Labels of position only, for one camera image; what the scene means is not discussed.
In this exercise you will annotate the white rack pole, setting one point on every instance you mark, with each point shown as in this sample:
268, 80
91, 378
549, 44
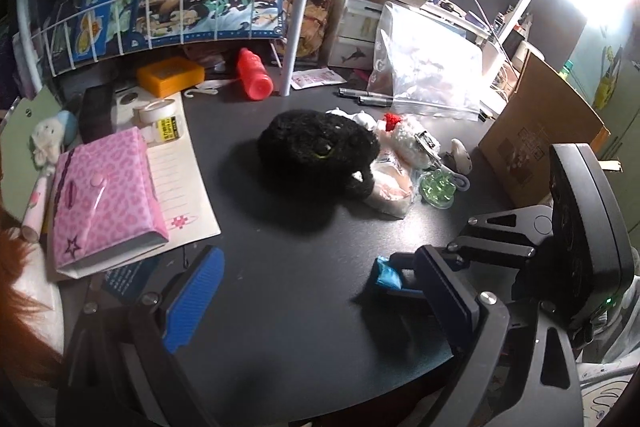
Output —
300, 7

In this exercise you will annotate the red white crochet toy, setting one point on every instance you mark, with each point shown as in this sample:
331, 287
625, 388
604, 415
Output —
400, 127

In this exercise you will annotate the small grey figure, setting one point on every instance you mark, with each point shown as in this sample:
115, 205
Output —
460, 157

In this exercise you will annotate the small blue packet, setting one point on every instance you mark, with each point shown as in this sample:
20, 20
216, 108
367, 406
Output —
387, 277

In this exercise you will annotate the lined cream notepad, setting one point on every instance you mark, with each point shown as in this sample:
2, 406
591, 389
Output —
175, 187

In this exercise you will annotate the clear zip bag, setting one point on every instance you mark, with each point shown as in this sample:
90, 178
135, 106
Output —
425, 67

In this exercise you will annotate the yellow cartoon wall sticker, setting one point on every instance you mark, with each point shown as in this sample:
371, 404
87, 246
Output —
607, 82

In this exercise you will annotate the white plastic hook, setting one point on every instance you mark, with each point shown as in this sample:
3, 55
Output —
200, 92

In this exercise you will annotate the black plush toy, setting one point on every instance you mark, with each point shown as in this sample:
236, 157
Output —
310, 142

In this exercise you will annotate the blue booklet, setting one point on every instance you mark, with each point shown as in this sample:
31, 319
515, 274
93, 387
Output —
125, 277

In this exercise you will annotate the white drawer box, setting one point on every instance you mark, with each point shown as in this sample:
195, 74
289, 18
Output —
355, 32

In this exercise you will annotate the brown patterned bag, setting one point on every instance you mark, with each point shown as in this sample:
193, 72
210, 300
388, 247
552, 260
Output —
315, 22

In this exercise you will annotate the green board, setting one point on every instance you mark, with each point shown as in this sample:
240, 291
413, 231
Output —
22, 122

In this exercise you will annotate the black case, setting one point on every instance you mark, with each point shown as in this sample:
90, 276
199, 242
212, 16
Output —
97, 112

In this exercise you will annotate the pink leopard-print pouch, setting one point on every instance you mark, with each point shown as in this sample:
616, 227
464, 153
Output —
107, 202

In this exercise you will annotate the green bottle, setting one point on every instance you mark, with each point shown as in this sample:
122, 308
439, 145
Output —
567, 71

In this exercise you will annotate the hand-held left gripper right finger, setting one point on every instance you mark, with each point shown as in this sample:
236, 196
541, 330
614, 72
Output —
442, 302

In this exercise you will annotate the small white figure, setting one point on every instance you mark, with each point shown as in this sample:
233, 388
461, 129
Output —
357, 118

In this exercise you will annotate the white tape roll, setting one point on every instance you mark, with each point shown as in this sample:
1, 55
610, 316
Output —
156, 111

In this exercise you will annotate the pink white packet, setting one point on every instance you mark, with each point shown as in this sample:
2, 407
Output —
317, 78

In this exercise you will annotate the white plush doll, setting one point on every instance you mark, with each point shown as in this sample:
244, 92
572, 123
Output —
47, 142

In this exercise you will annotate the pink tube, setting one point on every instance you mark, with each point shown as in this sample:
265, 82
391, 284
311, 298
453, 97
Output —
35, 209

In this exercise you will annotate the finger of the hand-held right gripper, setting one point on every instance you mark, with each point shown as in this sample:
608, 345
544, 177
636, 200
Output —
411, 279
520, 227

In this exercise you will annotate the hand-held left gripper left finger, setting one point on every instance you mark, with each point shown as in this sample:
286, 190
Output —
196, 294

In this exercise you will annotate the plastic wrapped pink item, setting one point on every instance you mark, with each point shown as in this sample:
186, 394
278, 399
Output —
392, 187

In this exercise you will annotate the orange box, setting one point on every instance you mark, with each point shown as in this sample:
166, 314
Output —
170, 77

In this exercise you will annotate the red bottle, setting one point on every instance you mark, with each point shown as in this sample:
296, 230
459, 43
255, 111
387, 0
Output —
255, 79

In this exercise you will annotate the orange fur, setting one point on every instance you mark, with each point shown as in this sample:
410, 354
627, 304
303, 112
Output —
20, 297

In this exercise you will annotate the anime poster box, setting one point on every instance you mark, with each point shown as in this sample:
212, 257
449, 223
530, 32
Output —
175, 7

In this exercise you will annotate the black marker pen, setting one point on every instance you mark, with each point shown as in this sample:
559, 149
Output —
362, 92
375, 100

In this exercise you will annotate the cardboard box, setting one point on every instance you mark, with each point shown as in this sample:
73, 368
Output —
535, 132

